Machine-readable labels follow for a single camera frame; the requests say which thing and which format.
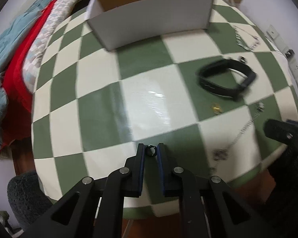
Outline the bed with red sheet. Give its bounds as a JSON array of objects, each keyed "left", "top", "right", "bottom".
[{"left": 0, "top": 0, "right": 86, "bottom": 158}]

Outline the long silver necklace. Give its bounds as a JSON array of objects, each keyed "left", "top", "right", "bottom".
[{"left": 212, "top": 102, "right": 266, "bottom": 161}]

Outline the teal blanket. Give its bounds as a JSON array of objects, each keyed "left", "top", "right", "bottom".
[{"left": 0, "top": 0, "right": 72, "bottom": 152}]

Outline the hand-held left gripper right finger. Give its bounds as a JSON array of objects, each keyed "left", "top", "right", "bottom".
[{"left": 157, "top": 143, "right": 274, "bottom": 238}]

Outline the silver chain bracelet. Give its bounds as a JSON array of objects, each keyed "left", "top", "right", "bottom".
[{"left": 232, "top": 26, "right": 261, "bottom": 52}]

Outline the black ring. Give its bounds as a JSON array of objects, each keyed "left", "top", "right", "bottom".
[{"left": 145, "top": 145, "right": 157, "bottom": 157}]

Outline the dark grey stool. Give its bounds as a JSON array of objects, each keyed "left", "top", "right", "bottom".
[{"left": 7, "top": 171, "right": 55, "bottom": 231}]

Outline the white cardboard box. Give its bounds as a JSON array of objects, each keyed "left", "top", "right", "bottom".
[{"left": 86, "top": 0, "right": 215, "bottom": 52}]

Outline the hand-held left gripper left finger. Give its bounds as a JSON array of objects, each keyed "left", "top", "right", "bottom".
[{"left": 22, "top": 143, "right": 146, "bottom": 238}]

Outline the black watch band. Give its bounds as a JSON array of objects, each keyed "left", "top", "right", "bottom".
[{"left": 196, "top": 59, "right": 258, "bottom": 102}]

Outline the checkered mattress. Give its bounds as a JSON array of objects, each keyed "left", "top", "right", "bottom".
[{"left": 21, "top": 0, "right": 88, "bottom": 94}]

